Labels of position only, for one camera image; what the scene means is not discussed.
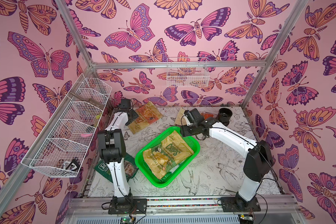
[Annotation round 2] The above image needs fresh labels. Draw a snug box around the green plastic mesh basket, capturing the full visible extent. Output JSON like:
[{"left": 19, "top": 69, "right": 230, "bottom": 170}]
[{"left": 135, "top": 127, "right": 200, "bottom": 188}]

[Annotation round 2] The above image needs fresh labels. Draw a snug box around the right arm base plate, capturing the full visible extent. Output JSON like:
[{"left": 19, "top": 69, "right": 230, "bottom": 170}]
[{"left": 220, "top": 196, "right": 261, "bottom": 213}]

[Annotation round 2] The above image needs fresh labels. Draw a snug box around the black camera lens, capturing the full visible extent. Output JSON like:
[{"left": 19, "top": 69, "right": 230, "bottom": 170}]
[{"left": 217, "top": 108, "right": 233, "bottom": 126}]

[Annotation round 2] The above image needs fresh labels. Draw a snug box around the long white wire rack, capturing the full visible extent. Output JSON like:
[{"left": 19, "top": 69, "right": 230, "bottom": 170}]
[{"left": 21, "top": 75, "right": 112, "bottom": 178}]

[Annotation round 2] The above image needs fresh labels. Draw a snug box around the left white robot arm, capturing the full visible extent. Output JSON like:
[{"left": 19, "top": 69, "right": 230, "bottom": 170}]
[{"left": 98, "top": 99, "right": 138, "bottom": 209}]

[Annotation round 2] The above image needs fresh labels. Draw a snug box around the dark green Real chips bag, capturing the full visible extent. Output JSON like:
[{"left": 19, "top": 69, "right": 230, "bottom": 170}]
[{"left": 94, "top": 154, "right": 138, "bottom": 183}]

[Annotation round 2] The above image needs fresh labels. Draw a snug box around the black object in rack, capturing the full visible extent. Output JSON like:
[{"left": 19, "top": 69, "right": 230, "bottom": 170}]
[{"left": 63, "top": 158, "right": 80, "bottom": 172}]

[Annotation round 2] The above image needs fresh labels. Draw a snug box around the aluminium mounting rail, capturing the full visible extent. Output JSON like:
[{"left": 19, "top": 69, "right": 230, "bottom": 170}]
[{"left": 68, "top": 195, "right": 301, "bottom": 215}]

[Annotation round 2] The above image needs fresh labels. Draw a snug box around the green Chio chips bag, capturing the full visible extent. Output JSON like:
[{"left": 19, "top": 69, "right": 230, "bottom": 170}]
[{"left": 159, "top": 170, "right": 174, "bottom": 183}]

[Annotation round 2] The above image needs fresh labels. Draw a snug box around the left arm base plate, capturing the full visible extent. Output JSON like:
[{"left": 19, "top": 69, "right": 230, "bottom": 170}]
[{"left": 108, "top": 197, "right": 147, "bottom": 215}]

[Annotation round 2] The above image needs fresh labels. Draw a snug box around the beige orange chips bag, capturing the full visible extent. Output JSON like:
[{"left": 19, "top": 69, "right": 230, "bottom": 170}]
[{"left": 175, "top": 108, "right": 216, "bottom": 126}]

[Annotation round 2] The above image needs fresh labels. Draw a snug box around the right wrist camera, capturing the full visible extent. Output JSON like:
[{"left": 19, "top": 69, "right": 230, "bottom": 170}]
[{"left": 183, "top": 110, "right": 191, "bottom": 126}]

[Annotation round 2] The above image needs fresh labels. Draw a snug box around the pink object in rack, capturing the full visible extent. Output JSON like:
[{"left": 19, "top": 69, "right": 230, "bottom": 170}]
[{"left": 80, "top": 133, "right": 93, "bottom": 138}]

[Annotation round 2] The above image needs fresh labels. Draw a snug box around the orange brown chips bag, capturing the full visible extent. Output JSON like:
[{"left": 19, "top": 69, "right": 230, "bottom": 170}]
[{"left": 128, "top": 101, "right": 163, "bottom": 134}]

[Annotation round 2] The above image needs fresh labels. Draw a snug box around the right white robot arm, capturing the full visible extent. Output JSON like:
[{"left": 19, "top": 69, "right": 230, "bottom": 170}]
[{"left": 180, "top": 108, "right": 273, "bottom": 203}]

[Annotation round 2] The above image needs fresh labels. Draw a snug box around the small white wire basket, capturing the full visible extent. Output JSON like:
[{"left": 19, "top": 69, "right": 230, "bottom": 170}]
[{"left": 165, "top": 57, "right": 210, "bottom": 88}]

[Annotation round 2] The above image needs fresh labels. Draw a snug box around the tan kraft Chips bag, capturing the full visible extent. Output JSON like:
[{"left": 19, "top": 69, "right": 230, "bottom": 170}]
[{"left": 142, "top": 130, "right": 195, "bottom": 180}]

